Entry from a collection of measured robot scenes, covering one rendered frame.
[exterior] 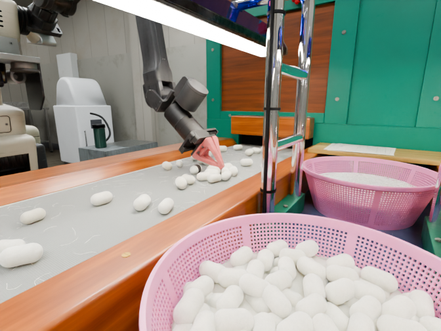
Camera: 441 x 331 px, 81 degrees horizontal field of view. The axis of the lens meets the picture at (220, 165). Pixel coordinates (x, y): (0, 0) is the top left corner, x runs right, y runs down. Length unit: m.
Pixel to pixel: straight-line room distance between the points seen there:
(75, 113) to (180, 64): 1.53
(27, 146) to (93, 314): 0.86
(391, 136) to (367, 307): 0.71
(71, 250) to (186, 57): 3.28
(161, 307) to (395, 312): 0.19
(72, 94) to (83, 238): 3.76
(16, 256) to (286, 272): 0.28
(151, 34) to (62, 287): 0.60
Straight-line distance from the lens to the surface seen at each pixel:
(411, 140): 0.94
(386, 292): 0.33
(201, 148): 0.64
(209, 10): 0.50
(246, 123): 0.99
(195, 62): 3.45
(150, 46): 0.73
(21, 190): 0.59
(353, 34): 0.96
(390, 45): 0.96
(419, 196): 0.57
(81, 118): 4.01
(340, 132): 0.95
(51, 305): 0.25
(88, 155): 3.41
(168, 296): 0.26
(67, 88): 4.18
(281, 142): 0.44
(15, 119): 1.09
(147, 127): 3.81
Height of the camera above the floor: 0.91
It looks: 14 degrees down
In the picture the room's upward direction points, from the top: straight up
